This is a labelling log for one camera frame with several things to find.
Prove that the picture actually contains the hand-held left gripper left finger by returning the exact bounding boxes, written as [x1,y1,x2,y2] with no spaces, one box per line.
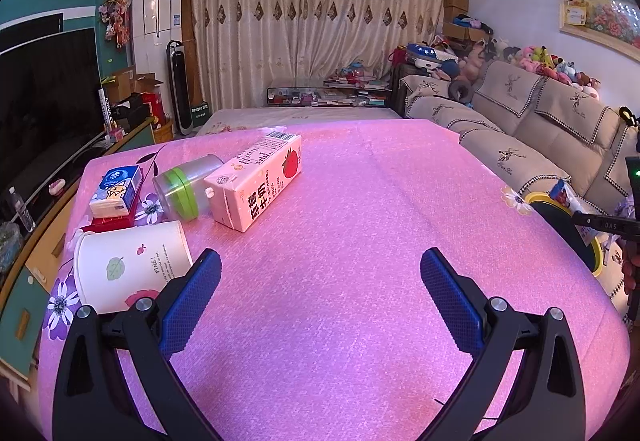
[52,248,223,441]

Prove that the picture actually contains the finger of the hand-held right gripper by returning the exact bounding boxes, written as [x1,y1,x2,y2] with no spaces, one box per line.
[572,211,640,238]

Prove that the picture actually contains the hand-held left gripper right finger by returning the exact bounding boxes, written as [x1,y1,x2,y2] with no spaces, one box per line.
[415,247,586,441]

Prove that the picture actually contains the yellow rimmed dark blue bin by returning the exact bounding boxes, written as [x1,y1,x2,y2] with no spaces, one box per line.
[524,191,607,278]

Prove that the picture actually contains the blue white snack packet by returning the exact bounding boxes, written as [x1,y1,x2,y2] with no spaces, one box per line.
[549,178,598,247]

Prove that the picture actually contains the white paper cup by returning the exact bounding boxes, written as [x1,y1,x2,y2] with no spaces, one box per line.
[72,220,194,315]

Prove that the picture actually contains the beige sofa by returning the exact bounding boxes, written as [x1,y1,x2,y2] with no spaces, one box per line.
[392,58,640,322]

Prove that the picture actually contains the clear jar with green lid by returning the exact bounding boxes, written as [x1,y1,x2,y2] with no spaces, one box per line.
[151,154,225,222]

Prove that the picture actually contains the set of beige deer sofa covers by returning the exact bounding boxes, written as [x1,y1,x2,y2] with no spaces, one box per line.
[400,61,640,232]

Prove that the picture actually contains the flat red box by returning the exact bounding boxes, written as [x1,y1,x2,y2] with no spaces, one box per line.
[80,211,136,234]

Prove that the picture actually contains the pink strawberry milk carton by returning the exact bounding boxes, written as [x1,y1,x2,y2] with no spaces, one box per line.
[203,131,303,233]

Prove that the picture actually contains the pink floral tablecloth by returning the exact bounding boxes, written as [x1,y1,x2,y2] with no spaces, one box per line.
[42,118,632,441]

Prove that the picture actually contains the blue tissue pack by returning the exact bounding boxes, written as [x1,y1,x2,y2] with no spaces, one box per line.
[89,166,143,218]

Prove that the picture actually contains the pile of plush toys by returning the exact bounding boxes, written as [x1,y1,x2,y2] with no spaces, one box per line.
[450,36,603,99]

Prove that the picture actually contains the framed flower painting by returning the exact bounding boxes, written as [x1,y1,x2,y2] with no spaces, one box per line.
[554,0,640,52]

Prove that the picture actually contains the green sign box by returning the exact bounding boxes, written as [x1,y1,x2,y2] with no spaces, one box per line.
[190,100,211,131]

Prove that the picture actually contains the clear water bottle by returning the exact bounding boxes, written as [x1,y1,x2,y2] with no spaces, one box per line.
[7,186,36,234]

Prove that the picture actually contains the grey neck pillow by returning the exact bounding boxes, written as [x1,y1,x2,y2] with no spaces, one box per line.
[447,78,476,101]

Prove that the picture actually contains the black tower fan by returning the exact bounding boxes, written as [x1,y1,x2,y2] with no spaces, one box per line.
[166,40,194,136]

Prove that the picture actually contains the white floral mattress cover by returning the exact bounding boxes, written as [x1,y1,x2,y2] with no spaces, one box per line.
[195,107,403,137]

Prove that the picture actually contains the open cardboard boxes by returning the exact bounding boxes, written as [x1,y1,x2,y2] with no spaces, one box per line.
[102,66,166,122]

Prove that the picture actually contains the glass coffee table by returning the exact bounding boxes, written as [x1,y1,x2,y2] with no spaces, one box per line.
[266,76,393,109]

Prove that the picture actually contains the black television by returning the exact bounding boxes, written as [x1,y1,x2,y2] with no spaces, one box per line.
[0,14,108,222]

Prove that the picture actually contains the stacked brown cardboard boxes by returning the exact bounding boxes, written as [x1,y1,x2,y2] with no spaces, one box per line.
[442,0,491,44]

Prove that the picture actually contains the brown rolled mat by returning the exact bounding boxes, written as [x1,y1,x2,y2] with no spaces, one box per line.
[181,0,201,102]

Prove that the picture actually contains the white standing air conditioner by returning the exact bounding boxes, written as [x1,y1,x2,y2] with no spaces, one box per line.
[131,0,183,122]

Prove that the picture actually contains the cream patterned curtain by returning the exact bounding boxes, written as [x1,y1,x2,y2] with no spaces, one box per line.
[181,0,453,114]

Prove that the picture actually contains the hanging flower wall decoration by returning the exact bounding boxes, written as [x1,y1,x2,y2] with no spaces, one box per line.
[98,0,132,52]

